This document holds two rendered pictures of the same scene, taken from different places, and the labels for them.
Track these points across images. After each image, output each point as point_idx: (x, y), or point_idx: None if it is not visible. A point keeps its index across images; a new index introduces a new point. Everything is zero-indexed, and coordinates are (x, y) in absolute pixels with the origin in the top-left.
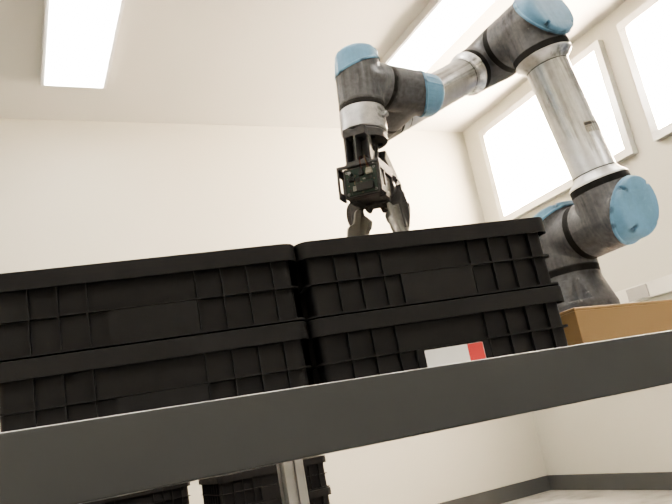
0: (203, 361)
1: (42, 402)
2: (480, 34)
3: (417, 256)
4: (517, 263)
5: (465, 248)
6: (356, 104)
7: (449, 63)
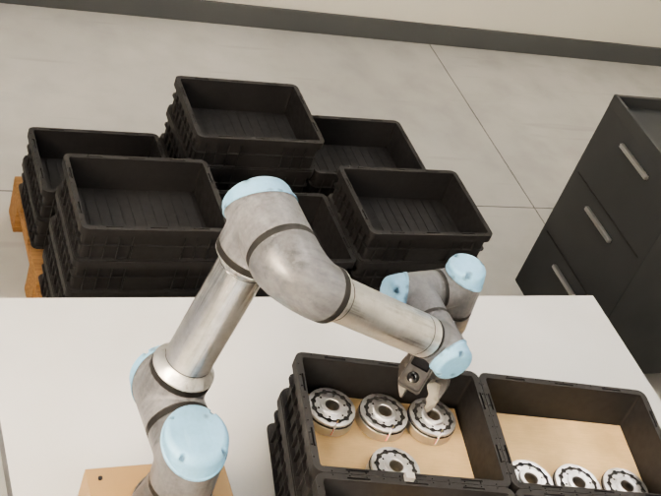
0: None
1: None
2: (319, 243)
3: (392, 379)
4: (315, 381)
5: (357, 374)
6: None
7: (357, 282)
